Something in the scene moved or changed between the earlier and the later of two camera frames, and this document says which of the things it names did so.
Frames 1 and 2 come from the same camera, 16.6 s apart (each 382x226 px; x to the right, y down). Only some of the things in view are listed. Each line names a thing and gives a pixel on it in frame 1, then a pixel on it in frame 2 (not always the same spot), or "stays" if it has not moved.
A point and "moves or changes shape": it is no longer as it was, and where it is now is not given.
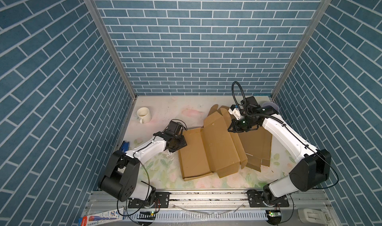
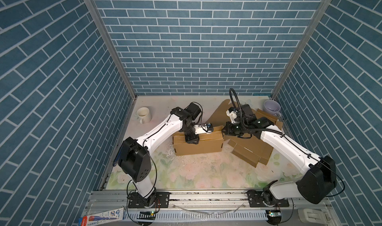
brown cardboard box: [215, 147] moves or changes shape
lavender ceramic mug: [274, 105] stays
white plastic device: [314, 216] stays
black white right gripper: [235, 127] → [228, 131]
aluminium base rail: [211, 201] stays
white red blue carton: [102, 217] stays
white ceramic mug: [144, 114] stays
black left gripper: [183, 143] → [193, 139]
